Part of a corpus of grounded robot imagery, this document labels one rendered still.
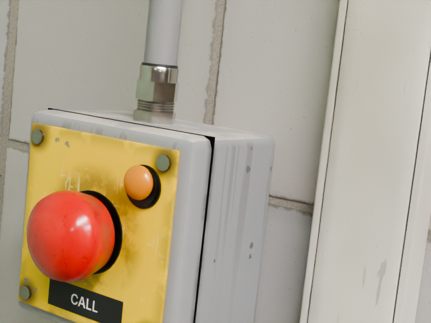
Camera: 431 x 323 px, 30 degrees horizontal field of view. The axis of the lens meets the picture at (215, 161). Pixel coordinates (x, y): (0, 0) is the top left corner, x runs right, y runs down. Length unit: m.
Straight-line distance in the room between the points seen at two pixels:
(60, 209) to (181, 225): 0.05
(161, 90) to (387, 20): 0.11
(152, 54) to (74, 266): 0.11
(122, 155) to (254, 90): 0.08
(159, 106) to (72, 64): 0.11
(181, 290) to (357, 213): 0.08
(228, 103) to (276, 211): 0.06
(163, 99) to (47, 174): 0.06
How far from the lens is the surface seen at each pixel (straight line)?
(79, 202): 0.35
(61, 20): 0.48
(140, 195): 0.34
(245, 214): 0.37
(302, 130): 0.38
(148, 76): 0.38
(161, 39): 0.38
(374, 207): 0.35
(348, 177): 0.35
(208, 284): 0.36
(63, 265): 0.35
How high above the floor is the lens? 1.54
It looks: 7 degrees down
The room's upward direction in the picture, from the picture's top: 6 degrees clockwise
